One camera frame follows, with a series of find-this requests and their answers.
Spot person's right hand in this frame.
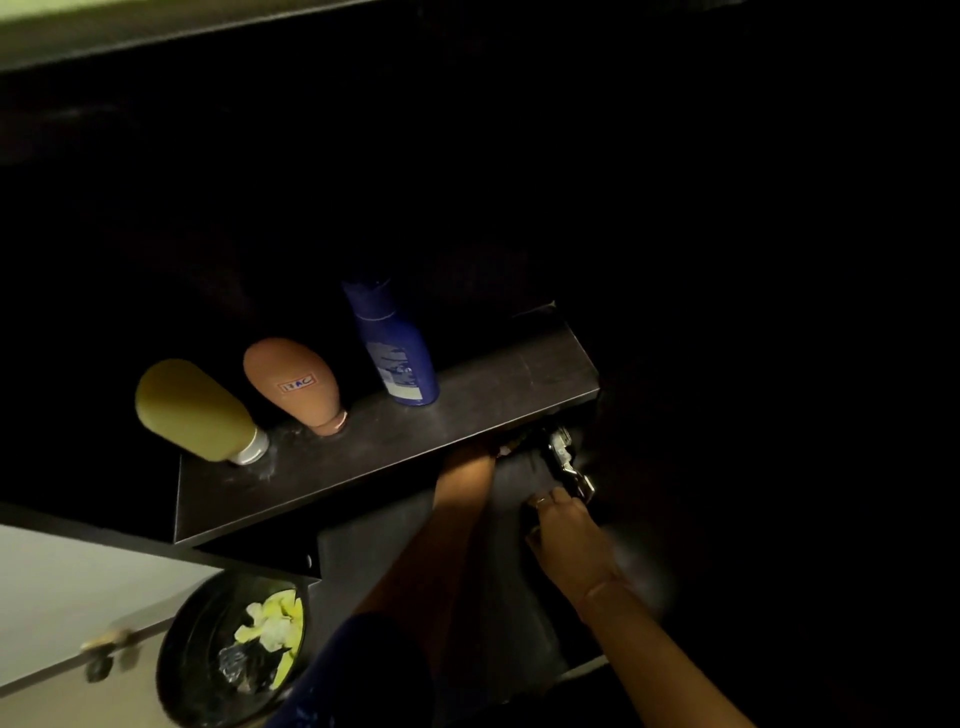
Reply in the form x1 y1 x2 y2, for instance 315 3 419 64
524 485 625 603

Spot person's left hand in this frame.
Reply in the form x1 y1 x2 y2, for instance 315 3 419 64
434 440 526 490

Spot blue plastic bottle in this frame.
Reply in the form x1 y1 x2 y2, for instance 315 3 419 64
341 278 441 409

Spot pink makeup sponge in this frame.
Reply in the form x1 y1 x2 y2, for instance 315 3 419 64
241 336 349 439

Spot yellow makeup sponge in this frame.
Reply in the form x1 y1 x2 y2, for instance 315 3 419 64
134 357 271 467

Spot person's right forearm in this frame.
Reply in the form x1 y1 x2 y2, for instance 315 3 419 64
575 581 759 728

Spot person's left forearm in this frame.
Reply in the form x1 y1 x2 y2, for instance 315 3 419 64
356 483 489 676

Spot dark cabinet shelf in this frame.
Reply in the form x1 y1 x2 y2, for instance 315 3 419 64
0 0 376 74
173 302 602 548

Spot metal cabinet hinge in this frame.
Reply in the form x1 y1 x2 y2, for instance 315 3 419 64
542 425 598 505

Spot yellow crumpled wipes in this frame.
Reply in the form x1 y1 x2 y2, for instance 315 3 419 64
233 588 306 692

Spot blue patterned left sleeve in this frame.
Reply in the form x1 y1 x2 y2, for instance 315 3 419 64
264 612 437 728

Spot clear plastic wrapper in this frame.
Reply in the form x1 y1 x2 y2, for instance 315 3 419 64
216 642 253 685

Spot black round waste bin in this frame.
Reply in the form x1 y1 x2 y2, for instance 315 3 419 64
155 572 313 728

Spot pale cabinet door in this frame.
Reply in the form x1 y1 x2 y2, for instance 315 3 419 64
0 523 224 693

